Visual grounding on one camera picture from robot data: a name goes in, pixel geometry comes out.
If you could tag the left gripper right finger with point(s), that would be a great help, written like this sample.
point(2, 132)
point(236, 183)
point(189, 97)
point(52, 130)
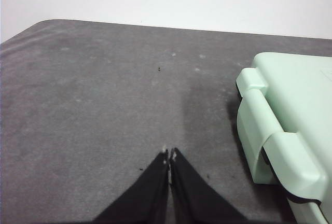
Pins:
point(197, 200)

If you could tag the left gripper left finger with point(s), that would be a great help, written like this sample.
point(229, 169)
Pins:
point(145, 200)

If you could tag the mint green breakfast machine base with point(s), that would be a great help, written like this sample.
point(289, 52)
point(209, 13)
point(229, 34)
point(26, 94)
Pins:
point(249, 130)

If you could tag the mint green griddle lid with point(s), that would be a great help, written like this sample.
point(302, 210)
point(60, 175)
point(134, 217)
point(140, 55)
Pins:
point(298, 91)

